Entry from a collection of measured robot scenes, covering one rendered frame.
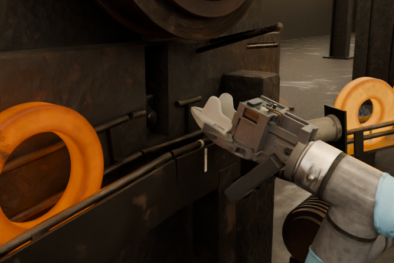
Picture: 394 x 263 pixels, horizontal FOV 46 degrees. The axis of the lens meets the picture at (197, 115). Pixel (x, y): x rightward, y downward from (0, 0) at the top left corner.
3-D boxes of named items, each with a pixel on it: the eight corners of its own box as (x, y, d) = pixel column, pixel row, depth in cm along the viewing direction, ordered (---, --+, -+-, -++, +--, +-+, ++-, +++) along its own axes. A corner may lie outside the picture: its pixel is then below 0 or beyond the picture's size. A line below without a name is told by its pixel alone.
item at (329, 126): (291, 144, 102) (290, 118, 101) (326, 136, 105) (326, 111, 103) (306, 152, 97) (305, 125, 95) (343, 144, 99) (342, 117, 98)
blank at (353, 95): (330, 81, 100) (339, 84, 97) (389, 71, 105) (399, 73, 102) (332, 149, 104) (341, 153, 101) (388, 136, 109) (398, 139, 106)
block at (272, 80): (217, 181, 101) (218, 72, 95) (236, 171, 107) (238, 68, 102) (260, 193, 94) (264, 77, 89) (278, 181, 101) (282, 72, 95)
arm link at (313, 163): (330, 188, 70) (309, 206, 64) (304, 173, 73) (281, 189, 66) (349, 146, 68) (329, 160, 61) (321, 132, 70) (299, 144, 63)
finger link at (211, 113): (199, 83, 77) (244, 106, 72) (190, 114, 79) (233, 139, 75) (187, 85, 74) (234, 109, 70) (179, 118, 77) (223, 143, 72)
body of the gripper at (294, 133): (259, 93, 75) (326, 125, 69) (243, 138, 78) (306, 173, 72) (234, 100, 69) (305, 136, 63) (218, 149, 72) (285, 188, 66)
